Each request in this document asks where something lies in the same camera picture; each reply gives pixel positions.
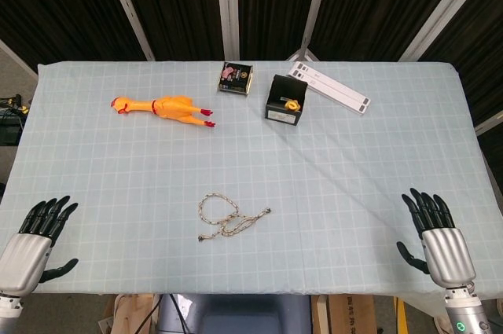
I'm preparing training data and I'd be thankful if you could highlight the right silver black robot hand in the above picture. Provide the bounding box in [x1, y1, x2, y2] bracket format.
[395, 187, 477, 288]

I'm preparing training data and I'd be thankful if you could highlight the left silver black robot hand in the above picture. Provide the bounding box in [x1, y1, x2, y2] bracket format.
[0, 195, 79, 298]

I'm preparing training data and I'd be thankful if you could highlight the beige speckled braided rope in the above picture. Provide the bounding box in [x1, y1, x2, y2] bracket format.
[196, 191, 273, 243]

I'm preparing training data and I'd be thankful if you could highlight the light wooden board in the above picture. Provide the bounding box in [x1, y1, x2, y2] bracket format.
[97, 293, 162, 334]

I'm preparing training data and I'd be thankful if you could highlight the brown cardboard box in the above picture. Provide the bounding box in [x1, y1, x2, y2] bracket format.
[312, 293, 376, 334]

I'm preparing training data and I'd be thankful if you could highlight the light blue checked tablecloth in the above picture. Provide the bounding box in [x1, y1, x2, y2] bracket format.
[0, 59, 503, 317]

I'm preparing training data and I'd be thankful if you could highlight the black yellow equipment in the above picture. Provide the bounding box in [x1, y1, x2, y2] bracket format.
[0, 94, 31, 145]

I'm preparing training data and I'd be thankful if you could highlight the long flat white box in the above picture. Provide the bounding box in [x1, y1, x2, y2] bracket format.
[286, 60, 373, 116]

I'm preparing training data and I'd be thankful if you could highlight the large yellow rubber chicken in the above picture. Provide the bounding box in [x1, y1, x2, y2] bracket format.
[110, 94, 217, 129]

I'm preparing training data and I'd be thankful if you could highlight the blue-grey robot torso base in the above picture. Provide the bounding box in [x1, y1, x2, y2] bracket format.
[159, 293, 314, 334]

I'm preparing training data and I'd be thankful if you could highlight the black open cardboard box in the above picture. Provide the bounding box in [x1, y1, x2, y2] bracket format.
[264, 73, 309, 127]

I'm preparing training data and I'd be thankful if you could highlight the black luncheon meat tin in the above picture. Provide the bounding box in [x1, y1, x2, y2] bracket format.
[218, 61, 255, 96]

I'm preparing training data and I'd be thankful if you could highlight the black backdrop curtain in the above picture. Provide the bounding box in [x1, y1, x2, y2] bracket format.
[0, 0, 503, 127]

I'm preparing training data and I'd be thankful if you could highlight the white metal frame beam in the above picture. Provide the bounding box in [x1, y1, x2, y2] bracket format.
[0, 39, 39, 78]
[474, 110, 503, 134]

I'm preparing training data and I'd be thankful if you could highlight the black cable at torso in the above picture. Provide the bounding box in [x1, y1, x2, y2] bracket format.
[167, 293, 186, 334]

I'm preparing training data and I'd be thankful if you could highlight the white metal frame post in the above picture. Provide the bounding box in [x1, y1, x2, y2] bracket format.
[215, 0, 240, 62]
[100, 0, 156, 62]
[290, 0, 335, 63]
[398, 0, 498, 63]

